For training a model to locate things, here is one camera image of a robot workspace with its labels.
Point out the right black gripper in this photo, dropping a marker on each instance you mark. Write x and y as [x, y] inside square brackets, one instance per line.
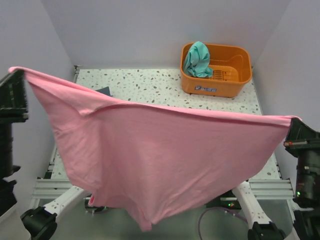
[299, 133]

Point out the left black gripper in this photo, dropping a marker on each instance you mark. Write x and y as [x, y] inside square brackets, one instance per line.
[13, 96]

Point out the pink t-shirt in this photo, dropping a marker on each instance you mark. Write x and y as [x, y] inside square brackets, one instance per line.
[153, 161]

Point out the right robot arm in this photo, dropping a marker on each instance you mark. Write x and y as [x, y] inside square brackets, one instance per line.
[303, 199]

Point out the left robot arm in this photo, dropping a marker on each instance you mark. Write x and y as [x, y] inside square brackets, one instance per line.
[33, 145]

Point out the folded dark blue t-shirt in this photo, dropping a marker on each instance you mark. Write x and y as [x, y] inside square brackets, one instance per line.
[105, 90]

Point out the orange plastic basket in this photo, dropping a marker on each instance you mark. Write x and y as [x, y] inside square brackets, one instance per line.
[231, 71]

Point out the teal t-shirt in basket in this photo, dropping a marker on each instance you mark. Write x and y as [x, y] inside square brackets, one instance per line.
[197, 60]

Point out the aluminium table frame rail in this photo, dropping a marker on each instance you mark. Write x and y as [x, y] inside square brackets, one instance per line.
[51, 200]

